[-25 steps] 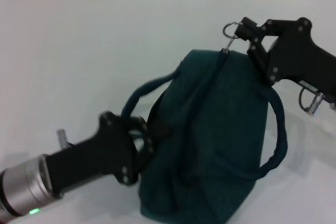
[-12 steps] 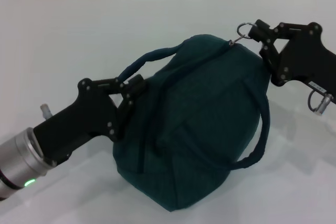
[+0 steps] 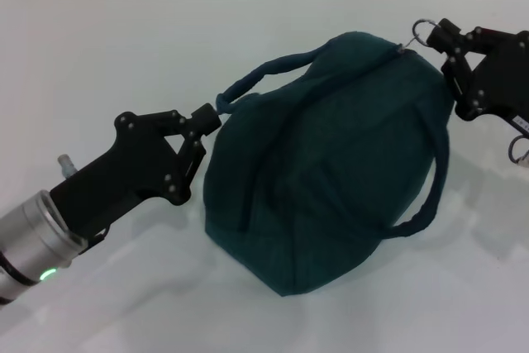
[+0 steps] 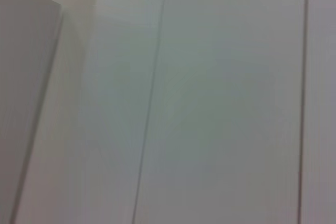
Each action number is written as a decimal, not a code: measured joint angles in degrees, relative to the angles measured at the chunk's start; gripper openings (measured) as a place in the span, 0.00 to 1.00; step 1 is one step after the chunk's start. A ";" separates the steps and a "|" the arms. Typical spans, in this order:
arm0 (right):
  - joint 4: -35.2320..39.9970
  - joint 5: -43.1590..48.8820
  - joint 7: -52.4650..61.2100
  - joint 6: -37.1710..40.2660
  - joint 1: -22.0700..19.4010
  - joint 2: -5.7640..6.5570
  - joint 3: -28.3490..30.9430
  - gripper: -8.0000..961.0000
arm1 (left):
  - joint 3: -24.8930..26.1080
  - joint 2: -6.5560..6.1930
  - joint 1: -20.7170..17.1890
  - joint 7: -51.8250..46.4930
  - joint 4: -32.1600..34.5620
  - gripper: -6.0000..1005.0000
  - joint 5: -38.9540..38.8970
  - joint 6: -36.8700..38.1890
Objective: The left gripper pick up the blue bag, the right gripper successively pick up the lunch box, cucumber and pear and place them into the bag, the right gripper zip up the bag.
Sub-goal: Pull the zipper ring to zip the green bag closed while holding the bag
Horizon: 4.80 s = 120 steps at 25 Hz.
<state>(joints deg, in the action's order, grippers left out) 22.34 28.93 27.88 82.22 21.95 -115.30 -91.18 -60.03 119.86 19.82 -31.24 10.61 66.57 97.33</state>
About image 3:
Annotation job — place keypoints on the teal fabric lunch bag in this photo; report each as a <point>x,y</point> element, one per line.
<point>322,163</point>

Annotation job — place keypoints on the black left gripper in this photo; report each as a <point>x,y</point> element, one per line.
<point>128,167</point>

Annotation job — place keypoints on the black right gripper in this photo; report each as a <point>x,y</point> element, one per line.
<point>504,80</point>

